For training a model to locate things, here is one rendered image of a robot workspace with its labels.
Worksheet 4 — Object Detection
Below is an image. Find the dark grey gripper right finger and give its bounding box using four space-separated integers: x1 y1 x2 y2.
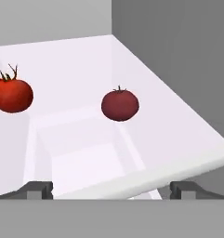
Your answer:
169 180 224 201

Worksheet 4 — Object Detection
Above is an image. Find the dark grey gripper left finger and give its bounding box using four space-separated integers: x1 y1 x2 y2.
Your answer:
0 180 54 201

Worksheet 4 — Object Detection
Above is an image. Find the bright red tomato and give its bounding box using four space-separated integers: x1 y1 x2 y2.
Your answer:
0 63 34 114

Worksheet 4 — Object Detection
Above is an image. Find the dark red tomato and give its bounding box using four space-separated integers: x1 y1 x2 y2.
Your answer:
100 85 140 123

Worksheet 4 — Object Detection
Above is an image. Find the white fridge drawer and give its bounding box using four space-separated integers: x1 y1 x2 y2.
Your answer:
22 105 164 201

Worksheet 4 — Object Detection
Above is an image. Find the white fridge shelf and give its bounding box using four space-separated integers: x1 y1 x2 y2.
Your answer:
0 33 224 201

